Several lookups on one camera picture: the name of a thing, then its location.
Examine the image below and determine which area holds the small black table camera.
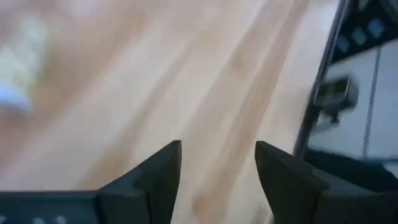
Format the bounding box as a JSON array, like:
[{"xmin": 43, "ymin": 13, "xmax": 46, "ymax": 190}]
[{"xmin": 312, "ymin": 76, "xmax": 360, "ymax": 124}]

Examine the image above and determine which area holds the black aluminium table frame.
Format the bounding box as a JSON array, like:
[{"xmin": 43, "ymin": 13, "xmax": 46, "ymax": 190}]
[{"xmin": 294, "ymin": 0, "xmax": 398, "ymax": 194}]

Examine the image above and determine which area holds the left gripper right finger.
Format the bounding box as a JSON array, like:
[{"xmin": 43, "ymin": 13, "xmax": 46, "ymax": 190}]
[{"xmin": 254, "ymin": 140, "xmax": 398, "ymax": 224}]

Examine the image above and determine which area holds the yellow vial white cap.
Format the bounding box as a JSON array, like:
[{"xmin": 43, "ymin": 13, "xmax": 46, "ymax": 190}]
[{"xmin": 0, "ymin": 17, "xmax": 50, "ymax": 114}]

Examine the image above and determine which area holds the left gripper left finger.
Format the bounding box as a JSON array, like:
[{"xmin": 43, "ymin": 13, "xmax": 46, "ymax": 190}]
[{"xmin": 96, "ymin": 139, "xmax": 182, "ymax": 224}]

